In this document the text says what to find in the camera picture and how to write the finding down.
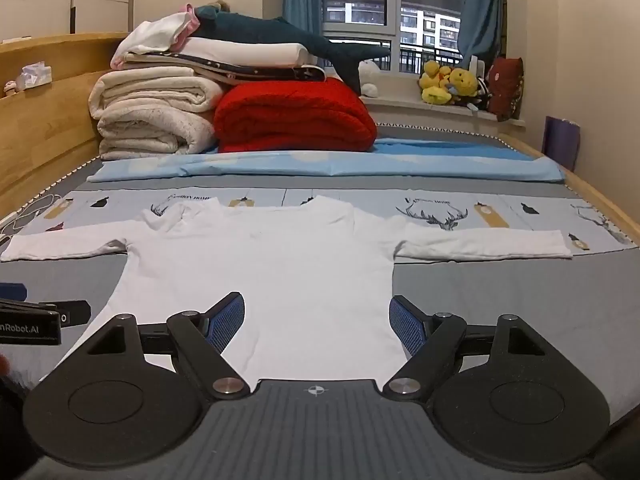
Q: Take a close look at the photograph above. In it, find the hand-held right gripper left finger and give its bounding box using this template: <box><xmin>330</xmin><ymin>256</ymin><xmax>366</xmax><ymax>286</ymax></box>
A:
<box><xmin>55</xmin><ymin>291</ymin><xmax>252</xmax><ymax>402</ymax></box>

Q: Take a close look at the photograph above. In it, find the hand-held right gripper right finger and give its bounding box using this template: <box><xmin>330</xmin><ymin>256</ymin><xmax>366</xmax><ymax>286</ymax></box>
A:
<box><xmin>381</xmin><ymin>294</ymin><xmax>578</xmax><ymax>403</ymax></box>

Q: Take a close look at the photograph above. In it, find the white long-sleeve shirt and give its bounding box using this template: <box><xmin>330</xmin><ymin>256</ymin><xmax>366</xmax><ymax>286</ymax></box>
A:
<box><xmin>0</xmin><ymin>195</ymin><xmax>573</xmax><ymax>396</ymax></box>

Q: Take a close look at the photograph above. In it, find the grey printed bed sheet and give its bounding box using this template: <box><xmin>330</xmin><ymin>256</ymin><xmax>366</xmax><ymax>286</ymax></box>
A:
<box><xmin>0</xmin><ymin>122</ymin><xmax>640</xmax><ymax>426</ymax></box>

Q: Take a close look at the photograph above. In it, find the patterned light blue play mat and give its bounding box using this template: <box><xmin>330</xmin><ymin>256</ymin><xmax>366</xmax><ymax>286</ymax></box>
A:
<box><xmin>0</xmin><ymin>32</ymin><xmax>640</xmax><ymax>246</ymax></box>

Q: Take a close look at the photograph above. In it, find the light blue blanket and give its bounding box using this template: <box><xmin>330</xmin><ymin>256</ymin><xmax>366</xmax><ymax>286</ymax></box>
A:
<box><xmin>87</xmin><ymin>137</ymin><xmax>566</xmax><ymax>184</ymax></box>

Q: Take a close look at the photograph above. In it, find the cream folded blanket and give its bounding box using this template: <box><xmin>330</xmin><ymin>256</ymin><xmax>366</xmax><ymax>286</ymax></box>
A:
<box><xmin>89</xmin><ymin>68</ymin><xmax>227</xmax><ymax>161</ymax></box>

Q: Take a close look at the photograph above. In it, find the red folded blanket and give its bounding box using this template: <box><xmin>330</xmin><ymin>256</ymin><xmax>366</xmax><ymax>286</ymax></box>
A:
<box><xmin>214</xmin><ymin>78</ymin><xmax>377</xmax><ymax>154</ymax></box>

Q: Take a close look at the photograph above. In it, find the tissue packet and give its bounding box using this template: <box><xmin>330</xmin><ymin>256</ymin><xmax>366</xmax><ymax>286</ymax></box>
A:
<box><xmin>17</xmin><ymin>62</ymin><xmax>54</xmax><ymax>89</ymax></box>

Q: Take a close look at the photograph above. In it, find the purple bag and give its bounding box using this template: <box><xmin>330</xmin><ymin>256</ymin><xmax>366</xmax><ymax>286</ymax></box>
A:
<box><xmin>542</xmin><ymin>116</ymin><xmax>581</xmax><ymax>171</ymax></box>

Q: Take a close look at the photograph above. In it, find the yellow plush toy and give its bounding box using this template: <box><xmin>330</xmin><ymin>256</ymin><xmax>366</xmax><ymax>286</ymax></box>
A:
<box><xmin>419</xmin><ymin>60</ymin><xmax>454</xmax><ymax>106</ymax></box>
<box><xmin>447</xmin><ymin>67</ymin><xmax>477</xmax><ymax>106</ymax></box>

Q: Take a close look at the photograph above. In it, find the white plush toy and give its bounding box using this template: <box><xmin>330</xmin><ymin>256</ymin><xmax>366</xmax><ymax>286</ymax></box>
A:
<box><xmin>359</xmin><ymin>59</ymin><xmax>384</xmax><ymax>97</ymax></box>

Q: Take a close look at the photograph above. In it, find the red cushion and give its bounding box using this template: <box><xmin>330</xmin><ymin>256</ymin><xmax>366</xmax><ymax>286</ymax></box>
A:
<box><xmin>487</xmin><ymin>57</ymin><xmax>525</xmax><ymax>122</ymax></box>

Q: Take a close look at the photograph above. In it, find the white folded quilt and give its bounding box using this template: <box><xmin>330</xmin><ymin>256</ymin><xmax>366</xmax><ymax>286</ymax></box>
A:
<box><xmin>120</xmin><ymin>37</ymin><xmax>319</xmax><ymax>69</ymax></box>

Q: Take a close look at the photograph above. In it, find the teal shark plush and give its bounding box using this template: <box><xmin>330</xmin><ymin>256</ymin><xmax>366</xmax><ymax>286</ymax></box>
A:
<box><xmin>192</xmin><ymin>5</ymin><xmax>392</xmax><ymax>96</ymax></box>

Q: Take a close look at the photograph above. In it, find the white and pink clothing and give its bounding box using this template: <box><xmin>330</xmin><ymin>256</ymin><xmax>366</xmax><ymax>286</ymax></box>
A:
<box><xmin>111</xmin><ymin>4</ymin><xmax>201</xmax><ymax>69</ymax></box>

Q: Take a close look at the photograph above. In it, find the white cable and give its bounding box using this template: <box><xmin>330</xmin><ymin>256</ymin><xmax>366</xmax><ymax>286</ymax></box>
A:
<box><xmin>0</xmin><ymin>195</ymin><xmax>66</xmax><ymax>241</ymax></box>

